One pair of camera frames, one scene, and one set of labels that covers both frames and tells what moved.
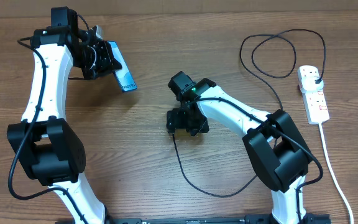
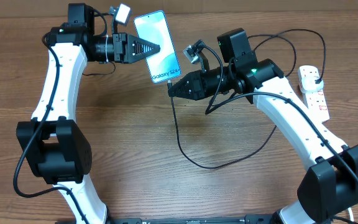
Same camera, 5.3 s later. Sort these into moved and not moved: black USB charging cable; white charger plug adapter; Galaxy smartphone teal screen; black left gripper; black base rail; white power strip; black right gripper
Moved: Galaxy smartphone teal screen; black USB charging cable; black left gripper; black right gripper
Not moved: white power strip; white charger plug adapter; black base rail
